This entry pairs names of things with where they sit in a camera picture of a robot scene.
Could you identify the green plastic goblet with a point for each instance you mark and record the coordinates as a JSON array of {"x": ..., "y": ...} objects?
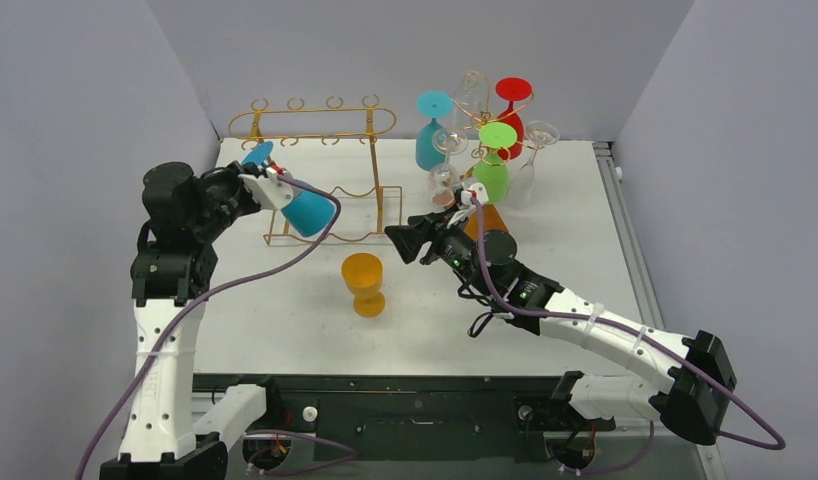
[{"x": 495, "y": 138}]

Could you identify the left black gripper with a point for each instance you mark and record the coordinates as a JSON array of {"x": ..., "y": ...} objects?
[{"x": 230, "y": 176}]

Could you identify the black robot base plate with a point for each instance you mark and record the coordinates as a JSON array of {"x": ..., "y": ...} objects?
[{"x": 420, "y": 418}]

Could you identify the clear wine glass amber tint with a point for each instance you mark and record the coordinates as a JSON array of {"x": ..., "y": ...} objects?
[{"x": 538, "y": 135}]

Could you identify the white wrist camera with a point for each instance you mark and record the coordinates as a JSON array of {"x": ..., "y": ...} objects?
[
  {"x": 467, "y": 201},
  {"x": 270, "y": 188}
]

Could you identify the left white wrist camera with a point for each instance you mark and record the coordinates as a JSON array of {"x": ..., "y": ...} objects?
[{"x": 270, "y": 188}]

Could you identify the gold tree rack wooden base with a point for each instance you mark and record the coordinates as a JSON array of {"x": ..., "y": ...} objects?
[{"x": 496, "y": 105}]

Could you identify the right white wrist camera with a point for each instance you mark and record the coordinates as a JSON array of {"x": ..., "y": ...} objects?
[{"x": 467, "y": 201}]

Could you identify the clear wine glass front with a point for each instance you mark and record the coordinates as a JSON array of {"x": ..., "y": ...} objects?
[{"x": 444, "y": 176}]

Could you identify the teal plastic goblet front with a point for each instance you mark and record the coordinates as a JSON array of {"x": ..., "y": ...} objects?
[{"x": 434, "y": 105}]

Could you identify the clear glass tumbler goblet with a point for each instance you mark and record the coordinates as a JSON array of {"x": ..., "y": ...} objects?
[{"x": 471, "y": 99}]

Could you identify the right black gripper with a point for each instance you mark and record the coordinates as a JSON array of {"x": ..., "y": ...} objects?
[{"x": 429, "y": 239}]

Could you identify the gold rectangular wire glass rack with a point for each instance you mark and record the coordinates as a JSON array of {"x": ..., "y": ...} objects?
[{"x": 334, "y": 147}]

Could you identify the red plastic goblet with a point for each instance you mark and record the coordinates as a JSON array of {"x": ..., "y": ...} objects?
[{"x": 513, "y": 90}]

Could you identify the blue plastic goblet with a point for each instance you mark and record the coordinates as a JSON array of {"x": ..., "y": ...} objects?
[{"x": 311, "y": 212}]

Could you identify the orange plastic goblet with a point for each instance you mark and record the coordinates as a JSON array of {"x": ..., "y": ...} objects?
[{"x": 363, "y": 276}]

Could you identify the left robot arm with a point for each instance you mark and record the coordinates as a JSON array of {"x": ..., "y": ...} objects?
[{"x": 171, "y": 276}]

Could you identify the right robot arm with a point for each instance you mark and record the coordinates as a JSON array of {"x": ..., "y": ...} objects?
[{"x": 681, "y": 381}]

